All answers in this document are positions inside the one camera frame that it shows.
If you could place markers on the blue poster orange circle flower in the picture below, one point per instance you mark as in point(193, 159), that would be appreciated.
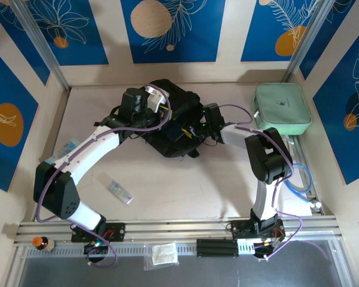
point(15, 89)

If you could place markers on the blue poster orange circle feather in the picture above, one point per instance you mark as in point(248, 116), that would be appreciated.
point(263, 30)

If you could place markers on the white slotted box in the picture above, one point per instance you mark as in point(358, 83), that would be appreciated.
point(245, 246)

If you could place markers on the light blue packet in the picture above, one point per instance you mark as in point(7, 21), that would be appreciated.
point(68, 146)

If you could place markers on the grey front panel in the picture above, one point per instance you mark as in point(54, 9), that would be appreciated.
point(197, 275)

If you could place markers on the black ribbed block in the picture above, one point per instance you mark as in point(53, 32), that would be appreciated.
point(217, 248)

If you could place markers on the blue poster white leaf drawing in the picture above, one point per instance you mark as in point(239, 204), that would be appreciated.
point(341, 119)

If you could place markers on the blue wall poster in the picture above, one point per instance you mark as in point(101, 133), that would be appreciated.
point(332, 39)
point(18, 45)

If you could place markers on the aluminium mounting rail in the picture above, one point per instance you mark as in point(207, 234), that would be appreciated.
point(173, 230)

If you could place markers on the small clear tube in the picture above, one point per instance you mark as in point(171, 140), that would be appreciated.
point(119, 191)

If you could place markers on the white knob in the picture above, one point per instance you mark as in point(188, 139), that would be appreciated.
point(316, 205)

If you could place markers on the brown bottle orange cap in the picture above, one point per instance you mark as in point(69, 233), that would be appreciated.
point(43, 243)

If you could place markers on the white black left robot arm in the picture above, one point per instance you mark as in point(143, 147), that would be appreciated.
point(89, 149)

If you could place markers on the black backpack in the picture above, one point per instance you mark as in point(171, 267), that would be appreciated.
point(187, 101)

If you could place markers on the clear plastic bag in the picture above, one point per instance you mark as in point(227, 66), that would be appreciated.
point(164, 254)

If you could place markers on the blue poster white flower drawing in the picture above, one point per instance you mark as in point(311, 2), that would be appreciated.
point(89, 45)

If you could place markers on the mint green zip case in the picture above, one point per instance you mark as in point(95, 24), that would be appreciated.
point(281, 107)

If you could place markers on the blue poster beige circle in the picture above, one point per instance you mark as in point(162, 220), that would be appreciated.
point(197, 36)

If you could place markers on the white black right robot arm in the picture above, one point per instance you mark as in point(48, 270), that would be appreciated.
point(236, 136)

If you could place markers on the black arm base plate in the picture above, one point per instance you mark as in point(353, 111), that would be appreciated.
point(116, 231)
point(239, 228)

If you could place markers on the aluminium corner post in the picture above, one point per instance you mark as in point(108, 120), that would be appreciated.
point(42, 45)
point(308, 42)

